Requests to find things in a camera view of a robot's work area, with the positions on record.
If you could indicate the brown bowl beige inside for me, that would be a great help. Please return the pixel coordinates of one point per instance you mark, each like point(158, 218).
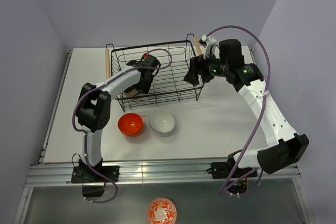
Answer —
point(131, 91)

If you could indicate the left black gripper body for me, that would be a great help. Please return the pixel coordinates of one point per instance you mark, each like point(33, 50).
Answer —
point(145, 85)

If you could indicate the orange white patterned bowl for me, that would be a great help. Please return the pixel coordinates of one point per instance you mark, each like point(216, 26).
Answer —
point(161, 210)

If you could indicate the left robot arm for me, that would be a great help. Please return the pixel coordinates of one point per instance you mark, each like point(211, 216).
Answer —
point(93, 108)

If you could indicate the aluminium mounting rail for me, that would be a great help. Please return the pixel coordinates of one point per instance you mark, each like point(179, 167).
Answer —
point(132, 172)

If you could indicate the black wire dish rack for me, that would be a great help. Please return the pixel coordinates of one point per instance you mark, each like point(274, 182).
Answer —
point(168, 85)

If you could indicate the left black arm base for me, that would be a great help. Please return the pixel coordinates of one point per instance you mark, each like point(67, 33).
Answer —
point(93, 185)

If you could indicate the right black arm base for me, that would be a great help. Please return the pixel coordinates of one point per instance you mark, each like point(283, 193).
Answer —
point(221, 170)

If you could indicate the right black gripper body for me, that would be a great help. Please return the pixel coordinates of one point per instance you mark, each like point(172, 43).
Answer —
point(211, 67)

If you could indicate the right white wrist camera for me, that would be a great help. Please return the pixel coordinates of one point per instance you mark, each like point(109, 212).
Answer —
point(208, 43)

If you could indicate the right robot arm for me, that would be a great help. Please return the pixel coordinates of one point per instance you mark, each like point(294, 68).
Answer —
point(225, 59)

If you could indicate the black white patterned bowl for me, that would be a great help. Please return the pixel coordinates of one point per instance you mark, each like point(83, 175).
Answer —
point(136, 97)

